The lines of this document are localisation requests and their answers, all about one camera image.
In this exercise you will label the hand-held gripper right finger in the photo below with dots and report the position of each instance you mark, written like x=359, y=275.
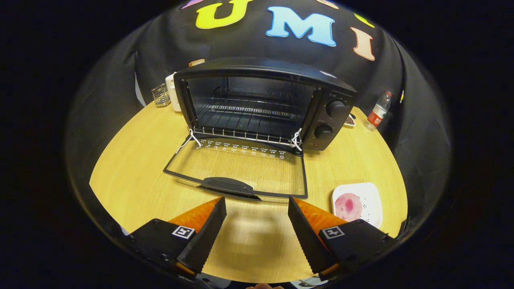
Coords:
x=307, y=241

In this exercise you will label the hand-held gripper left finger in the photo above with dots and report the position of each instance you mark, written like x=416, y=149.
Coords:
x=204, y=241

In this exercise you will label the pink round ham slice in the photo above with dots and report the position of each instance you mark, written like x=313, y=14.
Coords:
x=348, y=206

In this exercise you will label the white square plate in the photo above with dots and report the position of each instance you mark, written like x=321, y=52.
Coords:
x=371, y=200

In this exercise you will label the black toaster oven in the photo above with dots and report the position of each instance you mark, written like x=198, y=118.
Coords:
x=261, y=66

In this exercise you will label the white bread toaster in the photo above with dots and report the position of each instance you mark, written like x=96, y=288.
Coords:
x=172, y=96

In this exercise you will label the white divided bean dish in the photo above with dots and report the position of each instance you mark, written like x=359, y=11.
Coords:
x=350, y=120

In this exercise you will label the plastic bottle red label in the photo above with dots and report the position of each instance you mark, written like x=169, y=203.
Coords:
x=377, y=114

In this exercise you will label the brown bread slice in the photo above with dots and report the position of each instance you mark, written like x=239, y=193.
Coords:
x=196, y=62

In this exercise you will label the black backdrop cloth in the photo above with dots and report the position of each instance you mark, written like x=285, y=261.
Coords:
x=160, y=52

